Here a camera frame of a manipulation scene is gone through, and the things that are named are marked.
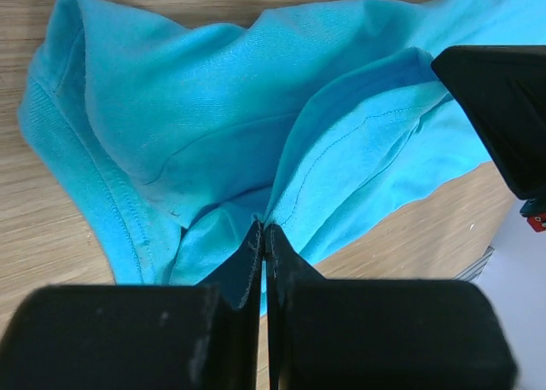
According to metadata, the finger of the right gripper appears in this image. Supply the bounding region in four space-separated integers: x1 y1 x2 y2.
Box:
431 45 545 200

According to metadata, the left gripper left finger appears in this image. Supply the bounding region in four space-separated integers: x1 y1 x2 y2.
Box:
1 223 264 389

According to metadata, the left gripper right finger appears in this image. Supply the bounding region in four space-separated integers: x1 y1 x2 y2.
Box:
264 225 518 389

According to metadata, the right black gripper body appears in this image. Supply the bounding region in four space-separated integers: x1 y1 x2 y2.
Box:
520 197 546 233

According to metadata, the blue t shirt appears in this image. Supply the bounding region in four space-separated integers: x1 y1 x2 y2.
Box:
18 0 545 285

